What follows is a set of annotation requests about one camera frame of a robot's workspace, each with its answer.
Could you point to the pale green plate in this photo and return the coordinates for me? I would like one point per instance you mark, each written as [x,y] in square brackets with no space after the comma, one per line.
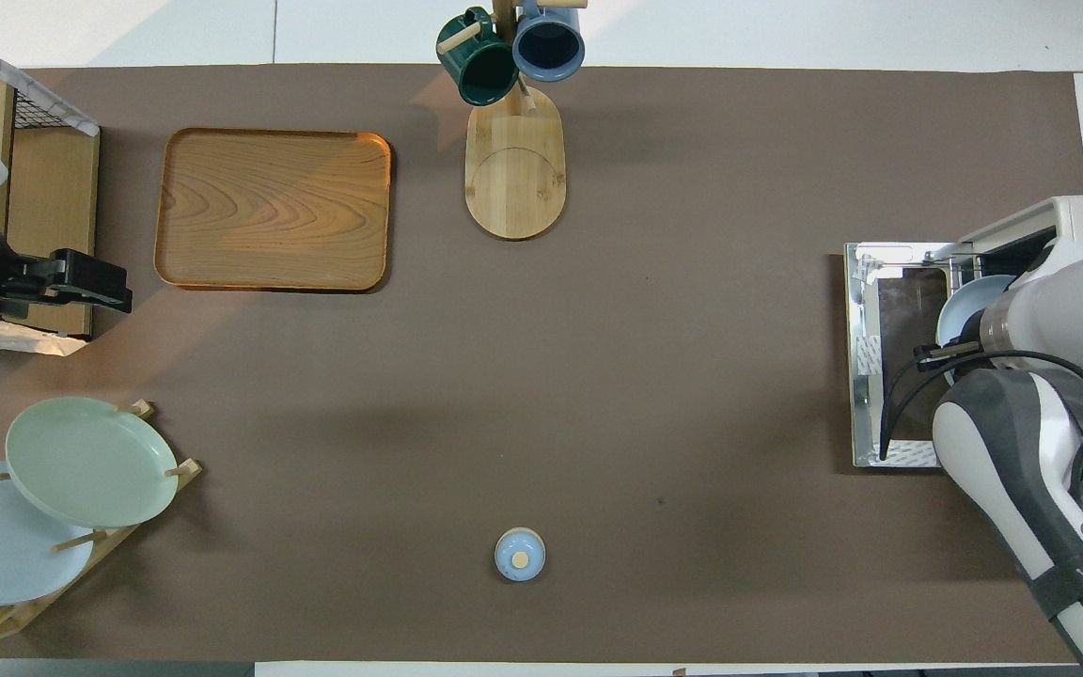
[90,461]

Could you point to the small blue bell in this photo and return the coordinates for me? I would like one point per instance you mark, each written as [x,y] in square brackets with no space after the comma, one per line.
[520,555]

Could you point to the wooden serving tray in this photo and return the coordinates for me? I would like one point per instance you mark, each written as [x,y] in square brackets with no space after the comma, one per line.
[269,207]

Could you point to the wooden mug tree stand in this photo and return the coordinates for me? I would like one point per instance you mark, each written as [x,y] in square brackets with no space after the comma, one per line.
[515,179]

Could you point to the dark green mug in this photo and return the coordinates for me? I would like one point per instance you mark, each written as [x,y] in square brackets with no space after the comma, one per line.
[480,70]

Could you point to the wooden step shelf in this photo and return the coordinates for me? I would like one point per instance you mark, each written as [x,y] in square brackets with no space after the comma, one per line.
[53,188]

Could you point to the light blue plate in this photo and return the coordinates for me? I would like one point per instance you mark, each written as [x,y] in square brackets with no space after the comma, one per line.
[960,315]

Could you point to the wooden plate rack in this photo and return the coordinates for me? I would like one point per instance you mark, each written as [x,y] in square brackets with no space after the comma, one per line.
[186,470]

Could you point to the blue mug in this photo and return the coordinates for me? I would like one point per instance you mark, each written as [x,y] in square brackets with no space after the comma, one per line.
[549,47]

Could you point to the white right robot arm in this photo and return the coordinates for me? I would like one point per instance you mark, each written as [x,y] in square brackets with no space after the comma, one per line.
[1068,310]

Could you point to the brown table mat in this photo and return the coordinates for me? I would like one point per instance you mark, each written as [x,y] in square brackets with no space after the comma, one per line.
[598,376]

